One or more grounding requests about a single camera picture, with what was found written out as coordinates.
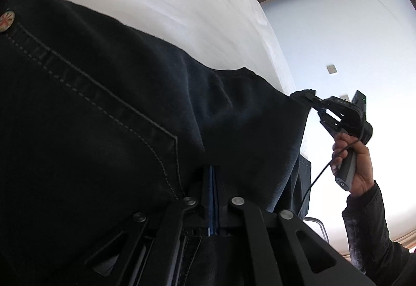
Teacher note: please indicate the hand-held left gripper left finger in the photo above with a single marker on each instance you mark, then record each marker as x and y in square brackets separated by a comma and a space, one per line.
[198, 195]

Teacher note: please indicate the person's right forearm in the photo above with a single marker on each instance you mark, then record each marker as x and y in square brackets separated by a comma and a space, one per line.
[373, 234]

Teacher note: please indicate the person's right hand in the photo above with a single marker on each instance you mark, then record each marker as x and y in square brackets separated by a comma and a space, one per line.
[364, 169]

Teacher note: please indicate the metal rail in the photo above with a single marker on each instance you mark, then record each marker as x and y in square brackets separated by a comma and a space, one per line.
[320, 222]

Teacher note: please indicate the black pants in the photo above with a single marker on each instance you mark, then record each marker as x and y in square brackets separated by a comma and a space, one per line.
[97, 110]

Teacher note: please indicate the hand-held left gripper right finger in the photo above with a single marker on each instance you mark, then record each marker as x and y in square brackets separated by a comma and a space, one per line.
[225, 198]

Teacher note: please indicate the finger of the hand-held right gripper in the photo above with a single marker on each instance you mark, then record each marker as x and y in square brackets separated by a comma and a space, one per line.
[334, 125]
[334, 104]

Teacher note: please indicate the wall socket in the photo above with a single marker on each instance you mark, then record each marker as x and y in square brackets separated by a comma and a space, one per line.
[331, 69]

